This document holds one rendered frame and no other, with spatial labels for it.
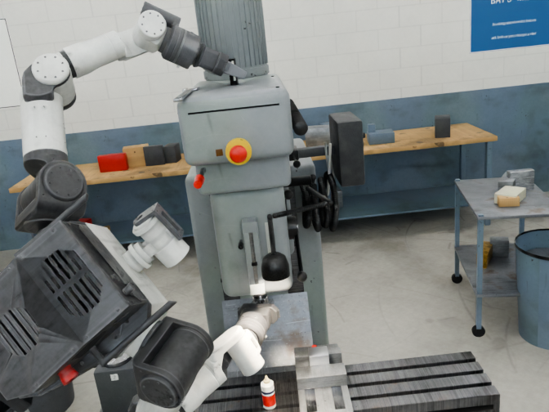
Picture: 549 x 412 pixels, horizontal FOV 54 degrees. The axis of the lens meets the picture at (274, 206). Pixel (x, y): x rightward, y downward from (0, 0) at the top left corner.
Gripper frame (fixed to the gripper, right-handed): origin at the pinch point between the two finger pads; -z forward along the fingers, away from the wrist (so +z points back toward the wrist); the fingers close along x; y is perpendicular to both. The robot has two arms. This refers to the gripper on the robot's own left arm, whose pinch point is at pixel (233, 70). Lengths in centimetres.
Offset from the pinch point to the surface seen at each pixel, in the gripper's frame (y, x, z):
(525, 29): 173, -342, -330
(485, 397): -58, 26, -102
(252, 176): -22.7, 12.7, -12.3
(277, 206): -28.0, 10.4, -22.5
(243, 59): 4.8, -14.8, -4.5
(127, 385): -98, -5, -7
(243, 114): -9.0, 21.9, -1.5
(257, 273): -47, 12, -24
